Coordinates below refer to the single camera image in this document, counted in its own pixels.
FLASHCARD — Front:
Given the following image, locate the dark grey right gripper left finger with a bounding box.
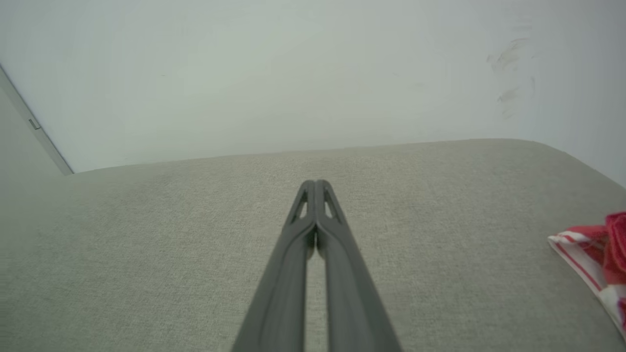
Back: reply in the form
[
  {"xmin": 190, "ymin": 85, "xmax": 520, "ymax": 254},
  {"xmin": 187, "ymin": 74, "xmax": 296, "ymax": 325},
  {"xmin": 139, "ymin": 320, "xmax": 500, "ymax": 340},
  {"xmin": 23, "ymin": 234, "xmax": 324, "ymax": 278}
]
[{"xmin": 230, "ymin": 180, "xmax": 315, "ymax": 352}]

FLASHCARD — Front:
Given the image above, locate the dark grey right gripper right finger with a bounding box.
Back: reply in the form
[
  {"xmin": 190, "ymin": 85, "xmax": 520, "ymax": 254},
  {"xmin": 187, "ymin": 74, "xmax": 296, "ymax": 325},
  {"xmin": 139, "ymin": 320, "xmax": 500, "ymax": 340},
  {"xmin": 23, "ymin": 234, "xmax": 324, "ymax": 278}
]
[{"xmin": 315, "ymin": 180, "xmax": 402, "ymax": 352}]

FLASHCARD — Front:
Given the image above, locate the red and white basketball jersey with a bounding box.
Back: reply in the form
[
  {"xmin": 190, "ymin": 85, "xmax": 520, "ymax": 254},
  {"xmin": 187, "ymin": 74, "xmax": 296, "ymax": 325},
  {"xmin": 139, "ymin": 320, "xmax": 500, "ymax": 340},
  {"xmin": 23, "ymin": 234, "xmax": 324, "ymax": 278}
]
[{"xmin": 548, "ymin": 211, "xmax": 626, "ymax": 341}]

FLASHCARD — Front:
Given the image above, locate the grey metal frame strip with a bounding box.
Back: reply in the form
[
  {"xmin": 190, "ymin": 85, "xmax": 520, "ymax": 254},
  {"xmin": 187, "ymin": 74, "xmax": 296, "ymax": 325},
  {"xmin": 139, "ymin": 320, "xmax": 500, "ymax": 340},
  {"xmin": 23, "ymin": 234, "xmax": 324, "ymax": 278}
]
[{"xmin": 0, "ymin": 64, "xmax": 75, "ymax": 176}]

